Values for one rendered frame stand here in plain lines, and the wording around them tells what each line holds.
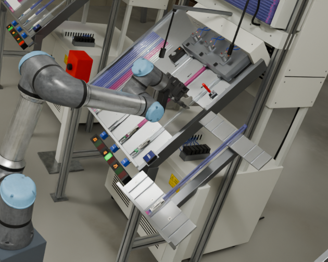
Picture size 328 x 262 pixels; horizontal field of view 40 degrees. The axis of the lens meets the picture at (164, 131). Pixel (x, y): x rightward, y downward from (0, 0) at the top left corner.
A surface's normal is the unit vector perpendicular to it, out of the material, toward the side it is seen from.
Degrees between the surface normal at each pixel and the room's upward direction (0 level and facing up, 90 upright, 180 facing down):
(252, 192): 90
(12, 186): 8
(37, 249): 90
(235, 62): 48
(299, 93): 90
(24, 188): 8
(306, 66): 90
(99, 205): 0
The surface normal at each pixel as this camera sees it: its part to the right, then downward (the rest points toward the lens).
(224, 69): -0.43, -0.53
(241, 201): 0.51, 0.52
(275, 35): -0.82, 0.05
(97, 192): 0.26, -0.85
